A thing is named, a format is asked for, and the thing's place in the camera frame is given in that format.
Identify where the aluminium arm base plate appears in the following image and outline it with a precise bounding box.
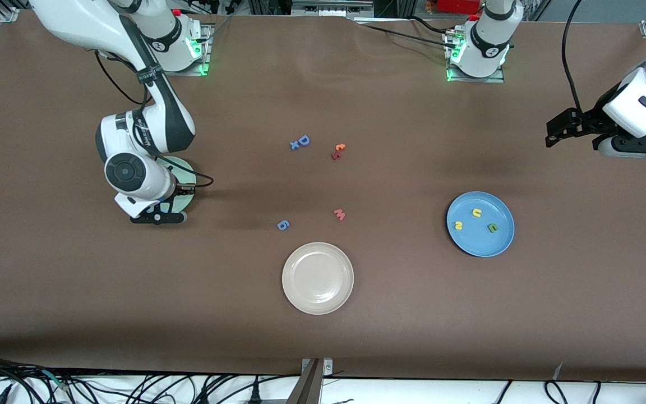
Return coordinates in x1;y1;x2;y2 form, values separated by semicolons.
154;24;213;77
444;31;506;84

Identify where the teal tipped cable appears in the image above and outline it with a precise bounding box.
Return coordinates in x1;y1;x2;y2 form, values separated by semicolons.
40;368;71;392

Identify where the black cable tangle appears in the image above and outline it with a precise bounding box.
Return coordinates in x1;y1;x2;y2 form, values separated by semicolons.
0;351;301;404

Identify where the aluminium camera post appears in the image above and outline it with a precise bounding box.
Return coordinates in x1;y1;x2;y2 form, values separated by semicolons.
287;359;324;404

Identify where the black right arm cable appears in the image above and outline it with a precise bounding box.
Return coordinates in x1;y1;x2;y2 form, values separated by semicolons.
94;49;215;190

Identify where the blue plate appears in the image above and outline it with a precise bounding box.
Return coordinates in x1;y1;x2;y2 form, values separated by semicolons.
446;191;515;258

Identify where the grey metal equipment box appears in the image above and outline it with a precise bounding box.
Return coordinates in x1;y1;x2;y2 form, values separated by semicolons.
291;0;377;17

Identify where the light green plate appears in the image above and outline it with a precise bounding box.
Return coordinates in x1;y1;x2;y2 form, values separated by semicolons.
158;157;197;213

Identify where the red box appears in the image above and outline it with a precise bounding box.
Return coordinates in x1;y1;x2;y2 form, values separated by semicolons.
434;0;483;15

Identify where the small metal corner bracket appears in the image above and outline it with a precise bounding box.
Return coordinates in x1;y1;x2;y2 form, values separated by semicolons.
301;358;334;377

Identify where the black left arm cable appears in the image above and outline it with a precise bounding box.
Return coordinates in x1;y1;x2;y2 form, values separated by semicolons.
561;0;585;113

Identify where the brown table cover sheet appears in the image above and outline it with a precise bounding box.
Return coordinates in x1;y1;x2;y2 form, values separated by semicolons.
0;11;646;383

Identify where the black looped cable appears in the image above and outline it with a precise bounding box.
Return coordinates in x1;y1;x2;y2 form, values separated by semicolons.
544;380;569;404

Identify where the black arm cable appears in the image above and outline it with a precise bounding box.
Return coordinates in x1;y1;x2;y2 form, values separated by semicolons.
561;0;585;113
94;49;215;190

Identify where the black cable on cover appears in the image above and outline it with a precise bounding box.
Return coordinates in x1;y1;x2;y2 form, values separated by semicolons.
354;16;461;50

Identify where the beige plate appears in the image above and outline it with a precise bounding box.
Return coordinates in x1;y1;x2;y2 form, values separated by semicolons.
282;242;354;315

